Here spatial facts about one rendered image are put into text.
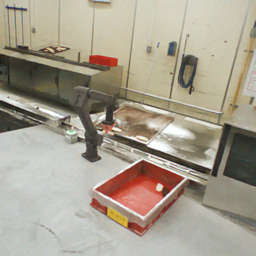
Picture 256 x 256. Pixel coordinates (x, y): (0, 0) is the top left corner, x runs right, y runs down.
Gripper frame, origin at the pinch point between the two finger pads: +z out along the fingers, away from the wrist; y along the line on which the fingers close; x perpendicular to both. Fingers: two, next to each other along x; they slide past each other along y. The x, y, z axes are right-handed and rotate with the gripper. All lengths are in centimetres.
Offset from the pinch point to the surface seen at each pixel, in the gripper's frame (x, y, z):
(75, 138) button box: -20.1, 12.9, 8.0
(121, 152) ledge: 18.6, 9.4, 7.1
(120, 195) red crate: 42, 45, 10
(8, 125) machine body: -104, 10, 24
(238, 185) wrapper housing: 95, 23, -8
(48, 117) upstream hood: -52, 8, 2
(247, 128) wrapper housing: 91, 21, -37
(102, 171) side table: 19.4, 32.3, 10.9
